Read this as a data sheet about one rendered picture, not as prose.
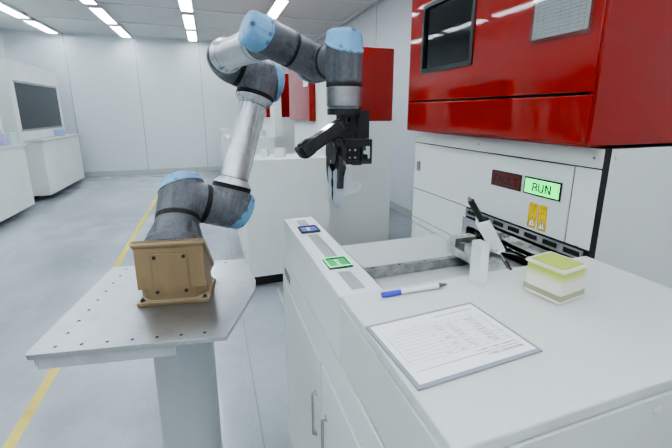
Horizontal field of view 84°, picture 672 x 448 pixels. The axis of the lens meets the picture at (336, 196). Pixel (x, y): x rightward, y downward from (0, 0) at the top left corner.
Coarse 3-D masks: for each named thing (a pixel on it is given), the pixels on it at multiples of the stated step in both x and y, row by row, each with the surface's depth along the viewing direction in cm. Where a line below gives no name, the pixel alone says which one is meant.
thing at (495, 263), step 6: (450, 246) 120; (462, 246) 118; (450, 252) 120; (456, 252) 117; (462, 252) 114; (462, 258) 115; (468, 258) 112; (492, 258) 109; (498, 258) 109; (492, 264) 104; (498, 264) 104; (510, 264) 104; (492, 270) 102
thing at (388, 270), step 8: (448, 256) 118; (456, 256) 118; (392, 264) 112; (400, 264) 112; (408, 264) 112; (416, 264) 113; (424, 264) 114; (432, 264) 115; (440, 264) 116; (448, 264) 117; (456, 264) 118; (464, 264) 119; (368, 272) 108; (376, 272) 109; (384, 272) 110; (392, 272) 111; (400, 272) 112; (408, 272) 113
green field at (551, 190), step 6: (528, 180) 103; (534, 180) 101; (528, 186) 103; (534, 186) 101; (540, 186) 100; (546, 186) 98; (552, 186) 96; (558, 186) 94; (528, 192) 103; (534, 192) 102; (540, 192) 100; (546, 192) 98; (552, 192) 96; (558, 192) 94; (552, 198) 96
